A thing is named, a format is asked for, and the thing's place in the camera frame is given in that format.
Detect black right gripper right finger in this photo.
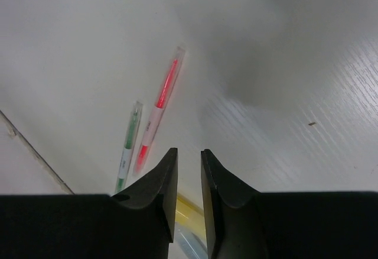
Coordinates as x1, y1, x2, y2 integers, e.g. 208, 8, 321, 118
201, 149, 377, 258

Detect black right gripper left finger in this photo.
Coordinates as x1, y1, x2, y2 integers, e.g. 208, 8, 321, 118
1, 148, 178, 258

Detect green pen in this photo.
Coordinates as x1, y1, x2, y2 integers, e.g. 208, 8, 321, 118
115, 101, 143, 193

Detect red pen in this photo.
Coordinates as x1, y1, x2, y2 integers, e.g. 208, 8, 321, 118
133, 47, 185, 176

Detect yellow highlighter marker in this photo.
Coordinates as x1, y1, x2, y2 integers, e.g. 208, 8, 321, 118
175, 194, 204, 228

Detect blue highlighter marker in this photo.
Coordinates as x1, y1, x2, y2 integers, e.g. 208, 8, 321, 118
174, 223, 208, 259

